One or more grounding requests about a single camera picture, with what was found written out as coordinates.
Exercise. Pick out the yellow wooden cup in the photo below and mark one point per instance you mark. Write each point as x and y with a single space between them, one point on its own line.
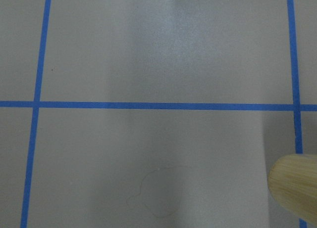
292 182

